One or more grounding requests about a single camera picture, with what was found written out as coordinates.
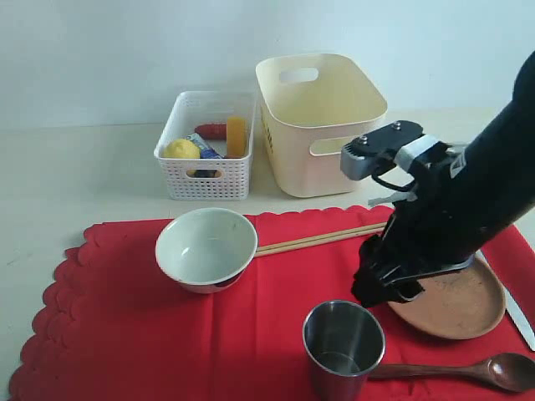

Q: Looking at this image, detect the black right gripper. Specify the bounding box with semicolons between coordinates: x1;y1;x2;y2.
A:
351;145;489;308

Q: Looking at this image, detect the stainless steel cup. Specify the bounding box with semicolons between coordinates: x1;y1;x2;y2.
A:
302;300;385;400

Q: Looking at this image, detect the yellow cheese wedge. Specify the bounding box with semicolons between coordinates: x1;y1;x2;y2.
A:
227;116;247;158

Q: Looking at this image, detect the blue white milk carton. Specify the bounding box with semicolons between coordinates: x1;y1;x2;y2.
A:
186;133;222;178

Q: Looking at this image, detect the red sausage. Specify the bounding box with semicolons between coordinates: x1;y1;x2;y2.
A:
195;123;227;140

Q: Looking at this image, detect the yellow lemon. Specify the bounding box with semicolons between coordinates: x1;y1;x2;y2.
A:
163;139;201;159

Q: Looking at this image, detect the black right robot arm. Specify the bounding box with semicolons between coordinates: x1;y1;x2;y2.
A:
340;58;534;307

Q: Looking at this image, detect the upper wooden chopstick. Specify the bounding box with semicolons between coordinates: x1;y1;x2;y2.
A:
257;222;386;253

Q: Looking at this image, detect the wooden chopstick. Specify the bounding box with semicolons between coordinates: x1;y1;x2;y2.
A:
255;231;378;257
257;222;386;253

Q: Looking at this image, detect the lower wooden chopstick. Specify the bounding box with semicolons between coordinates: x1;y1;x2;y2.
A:
255;231;378;257

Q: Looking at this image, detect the brown wooden plate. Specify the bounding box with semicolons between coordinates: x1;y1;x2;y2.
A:
388;254;506;340

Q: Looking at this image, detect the silver table knife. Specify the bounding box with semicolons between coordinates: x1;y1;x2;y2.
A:
471;250;534;352

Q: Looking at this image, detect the dark wooden spoon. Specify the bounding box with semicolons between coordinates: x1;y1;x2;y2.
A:
369;353;534;393

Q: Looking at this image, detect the white ceramic bowl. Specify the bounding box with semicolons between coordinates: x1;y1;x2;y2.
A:
155;207;258;294

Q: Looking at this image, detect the white perforated plastic basket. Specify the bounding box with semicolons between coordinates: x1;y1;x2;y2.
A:
154;91;257;201

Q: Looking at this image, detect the cream plastic bin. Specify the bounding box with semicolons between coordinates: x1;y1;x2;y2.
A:
256;53;388;198

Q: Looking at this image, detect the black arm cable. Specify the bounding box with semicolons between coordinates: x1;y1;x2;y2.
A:
369;170;419;194

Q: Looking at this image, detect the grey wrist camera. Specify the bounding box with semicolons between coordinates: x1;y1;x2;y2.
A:
340;120;448;181

